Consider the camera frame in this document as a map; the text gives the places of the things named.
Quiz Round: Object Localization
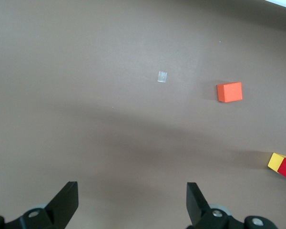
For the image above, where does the small clear tape piece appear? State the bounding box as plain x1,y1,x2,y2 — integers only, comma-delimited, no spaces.
157,71,168,83

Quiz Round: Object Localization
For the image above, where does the orange wooden block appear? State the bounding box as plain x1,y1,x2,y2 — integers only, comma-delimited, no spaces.
216,82,243,103

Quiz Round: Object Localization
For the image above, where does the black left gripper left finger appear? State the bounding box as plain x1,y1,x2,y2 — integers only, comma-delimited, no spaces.
4,181,79,229

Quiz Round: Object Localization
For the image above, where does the yellow wooden cube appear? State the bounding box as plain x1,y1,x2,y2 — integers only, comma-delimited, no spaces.
267,152,286,172

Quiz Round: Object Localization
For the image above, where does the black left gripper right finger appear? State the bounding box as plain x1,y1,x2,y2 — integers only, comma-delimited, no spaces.
185,182,244,229

